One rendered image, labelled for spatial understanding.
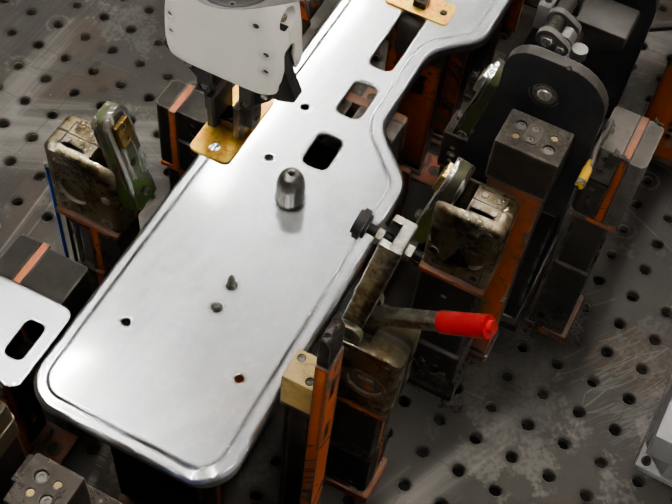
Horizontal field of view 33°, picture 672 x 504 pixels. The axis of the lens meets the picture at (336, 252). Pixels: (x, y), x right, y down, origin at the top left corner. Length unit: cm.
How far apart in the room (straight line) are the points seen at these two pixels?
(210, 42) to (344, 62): 51
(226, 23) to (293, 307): 40
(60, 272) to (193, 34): 42
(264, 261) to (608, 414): 54
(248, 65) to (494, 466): 73
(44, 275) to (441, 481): 54
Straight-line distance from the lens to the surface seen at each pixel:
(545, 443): 147
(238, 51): 86
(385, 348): 109
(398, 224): 97
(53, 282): 122
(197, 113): 132
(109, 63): 178
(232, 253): 120
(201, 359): 113
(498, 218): 117
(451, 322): 102
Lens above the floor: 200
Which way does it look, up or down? 57 degrees down
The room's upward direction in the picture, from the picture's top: 7 degrees clockwise
